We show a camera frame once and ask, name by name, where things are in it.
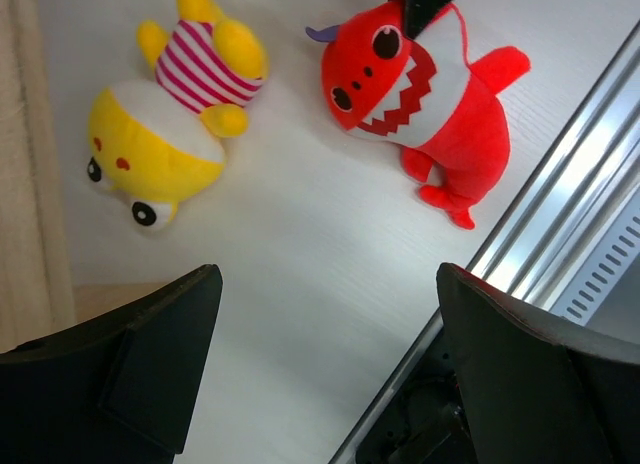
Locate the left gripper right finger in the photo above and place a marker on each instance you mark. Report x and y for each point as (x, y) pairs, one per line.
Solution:
(537, 388)

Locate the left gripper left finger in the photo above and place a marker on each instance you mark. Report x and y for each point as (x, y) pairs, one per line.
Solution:
(118, 388)

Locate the yellow striped plush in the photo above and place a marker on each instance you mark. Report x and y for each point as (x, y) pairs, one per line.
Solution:
(158, 140)

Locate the red shark plush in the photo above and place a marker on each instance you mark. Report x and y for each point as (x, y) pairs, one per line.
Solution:
(425, 95)

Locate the wooden two-tier shelf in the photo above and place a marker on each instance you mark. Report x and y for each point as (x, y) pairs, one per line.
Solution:
(37, 294)

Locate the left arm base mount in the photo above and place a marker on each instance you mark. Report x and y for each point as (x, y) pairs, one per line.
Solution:
(418, 415)

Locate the grey slotted cable duct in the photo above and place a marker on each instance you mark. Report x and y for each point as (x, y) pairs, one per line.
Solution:
(612, 256)

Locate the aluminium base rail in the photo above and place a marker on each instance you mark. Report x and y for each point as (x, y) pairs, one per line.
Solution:
(570, 200)

